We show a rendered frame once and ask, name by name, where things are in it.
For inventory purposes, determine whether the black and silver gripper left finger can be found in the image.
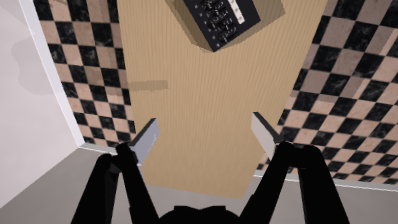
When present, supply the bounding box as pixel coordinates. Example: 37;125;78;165
71;118;161;224

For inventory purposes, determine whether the black lighting desk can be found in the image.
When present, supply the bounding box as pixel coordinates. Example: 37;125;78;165
183;0;261;52

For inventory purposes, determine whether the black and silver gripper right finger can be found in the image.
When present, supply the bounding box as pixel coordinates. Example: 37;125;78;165
236;112;350;224

